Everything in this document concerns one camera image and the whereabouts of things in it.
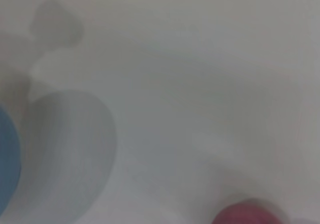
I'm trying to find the pink peach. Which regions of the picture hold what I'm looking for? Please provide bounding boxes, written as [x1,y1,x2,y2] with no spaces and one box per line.
[212,198,289,224]

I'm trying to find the blue bowl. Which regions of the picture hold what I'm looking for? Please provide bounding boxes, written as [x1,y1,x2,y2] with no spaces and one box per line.
[0,103,22,209]

